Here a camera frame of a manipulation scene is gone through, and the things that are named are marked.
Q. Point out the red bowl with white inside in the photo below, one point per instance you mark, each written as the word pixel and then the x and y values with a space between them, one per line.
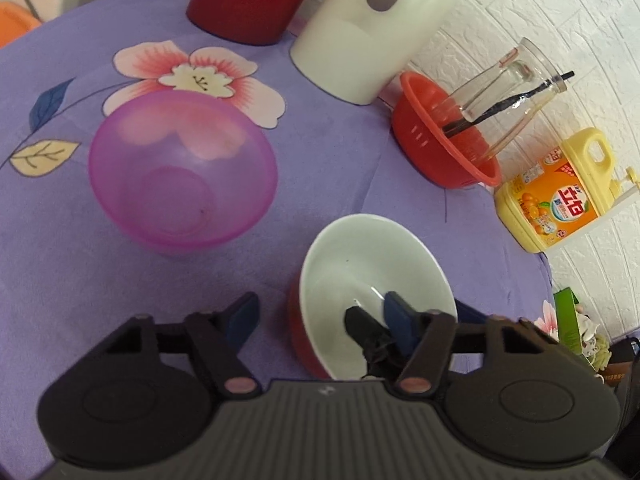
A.
pixel 370 260

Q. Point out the purple floral tablecloth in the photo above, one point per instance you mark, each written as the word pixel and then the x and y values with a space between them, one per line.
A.
pixel 325 160

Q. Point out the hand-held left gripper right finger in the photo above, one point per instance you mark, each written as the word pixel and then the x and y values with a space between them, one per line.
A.
pixel 402 322

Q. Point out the white thermos jug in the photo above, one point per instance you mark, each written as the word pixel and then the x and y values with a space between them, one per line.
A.
pixel 360 45

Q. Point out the yellow dish soap bottle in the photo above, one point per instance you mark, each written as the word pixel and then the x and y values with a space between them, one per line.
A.
pixel 555 195

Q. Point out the purple plastic bowl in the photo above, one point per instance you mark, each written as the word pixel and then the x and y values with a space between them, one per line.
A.
pixel 180 180

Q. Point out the clear glass pitcher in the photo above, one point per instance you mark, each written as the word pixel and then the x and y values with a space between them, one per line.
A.
pixel 505 105

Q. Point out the orange plastic stool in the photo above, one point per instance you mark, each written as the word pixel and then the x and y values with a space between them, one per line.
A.
pixel 15 22

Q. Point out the red plastic colander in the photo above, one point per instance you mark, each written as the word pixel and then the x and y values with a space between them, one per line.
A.
pixel 425 135

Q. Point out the green box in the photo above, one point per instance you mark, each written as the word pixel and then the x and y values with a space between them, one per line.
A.
pixel 567 320

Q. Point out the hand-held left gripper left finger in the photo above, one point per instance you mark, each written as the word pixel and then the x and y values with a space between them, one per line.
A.
pixel 244 317

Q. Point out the black stirring stick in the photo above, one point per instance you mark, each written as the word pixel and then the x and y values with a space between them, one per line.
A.
pixel 500 108

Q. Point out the red thermos jug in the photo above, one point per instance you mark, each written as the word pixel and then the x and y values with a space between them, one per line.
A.
pixel 250 0

